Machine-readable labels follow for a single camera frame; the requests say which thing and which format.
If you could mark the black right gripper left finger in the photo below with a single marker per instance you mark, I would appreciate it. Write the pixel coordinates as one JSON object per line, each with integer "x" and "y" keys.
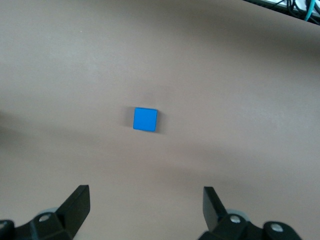
{"x": 72, "y": 210}

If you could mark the blue cube block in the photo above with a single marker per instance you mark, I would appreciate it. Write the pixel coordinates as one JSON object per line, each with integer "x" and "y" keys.
{"x": 145, "y": 119}

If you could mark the brown paper table cover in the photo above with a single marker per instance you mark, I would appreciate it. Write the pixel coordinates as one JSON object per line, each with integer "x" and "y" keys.
{"x": 75, "y": 75}

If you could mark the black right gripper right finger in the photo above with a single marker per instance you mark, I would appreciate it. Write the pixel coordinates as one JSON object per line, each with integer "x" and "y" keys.
{"x": 212, "y": 210}

